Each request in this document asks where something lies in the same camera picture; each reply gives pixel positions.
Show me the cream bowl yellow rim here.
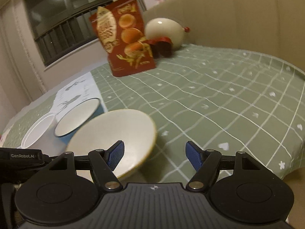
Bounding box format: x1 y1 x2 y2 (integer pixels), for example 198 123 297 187
66 109 157 180

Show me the white foam bowl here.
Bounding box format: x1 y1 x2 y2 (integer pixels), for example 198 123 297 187
20 113 59 156

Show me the blue enamel bowl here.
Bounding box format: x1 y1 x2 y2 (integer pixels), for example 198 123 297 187
54 98 104 145

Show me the green checkered tablecloth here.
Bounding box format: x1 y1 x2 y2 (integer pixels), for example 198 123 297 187
1 44 304 183

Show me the dark red round object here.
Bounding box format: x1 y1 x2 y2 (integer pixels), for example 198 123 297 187
147 37 173 58

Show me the quail eggs snack bag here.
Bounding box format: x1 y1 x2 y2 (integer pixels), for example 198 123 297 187
89 0 156 77

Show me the cream egg-shaped ornament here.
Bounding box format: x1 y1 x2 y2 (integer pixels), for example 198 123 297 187
144 18 190 51

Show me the dark window with railing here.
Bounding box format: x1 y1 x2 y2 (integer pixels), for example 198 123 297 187
24 0 112 67

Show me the beige padded bench back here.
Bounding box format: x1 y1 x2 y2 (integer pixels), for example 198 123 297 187
144 0 304 69

